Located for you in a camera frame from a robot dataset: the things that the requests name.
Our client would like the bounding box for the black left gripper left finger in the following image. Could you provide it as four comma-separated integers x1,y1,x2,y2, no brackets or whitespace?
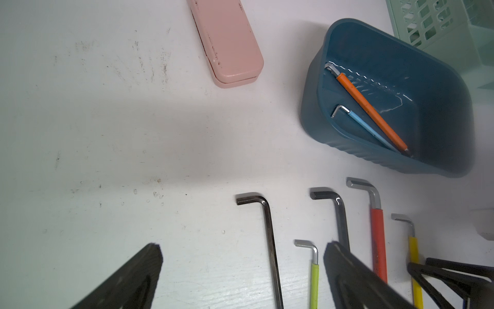
73,243,163,308

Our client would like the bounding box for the blue handled hex key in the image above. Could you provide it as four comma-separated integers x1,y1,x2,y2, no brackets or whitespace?
331,104,399,153

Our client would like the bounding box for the orange handled hex key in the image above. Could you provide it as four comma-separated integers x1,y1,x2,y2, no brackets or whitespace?
325,63,412,157

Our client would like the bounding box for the green mesh file organizer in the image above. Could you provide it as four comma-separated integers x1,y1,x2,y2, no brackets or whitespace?
387,0,493,104

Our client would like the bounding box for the red handled hex key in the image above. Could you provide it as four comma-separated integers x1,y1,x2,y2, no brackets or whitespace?
346,177,388,283

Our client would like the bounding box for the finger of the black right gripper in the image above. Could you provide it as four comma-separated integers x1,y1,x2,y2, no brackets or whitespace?
425,257,493,280
407,262,482,308

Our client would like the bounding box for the green handled hex key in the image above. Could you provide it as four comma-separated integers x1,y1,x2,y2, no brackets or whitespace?
294,239,319,309

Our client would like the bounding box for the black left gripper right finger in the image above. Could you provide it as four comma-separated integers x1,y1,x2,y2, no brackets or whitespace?
324,242,414,309

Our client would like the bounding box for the pink pencil case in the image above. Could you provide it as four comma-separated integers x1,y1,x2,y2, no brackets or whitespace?
188,0,264,88

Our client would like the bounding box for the thin black hex key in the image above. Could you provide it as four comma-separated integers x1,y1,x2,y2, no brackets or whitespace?
235,193,284,308

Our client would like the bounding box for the long black hex key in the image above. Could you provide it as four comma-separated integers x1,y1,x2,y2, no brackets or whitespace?
310,187,351,251

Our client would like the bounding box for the yellow handled hex key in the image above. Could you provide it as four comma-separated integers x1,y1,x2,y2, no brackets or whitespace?
391,213,423,309

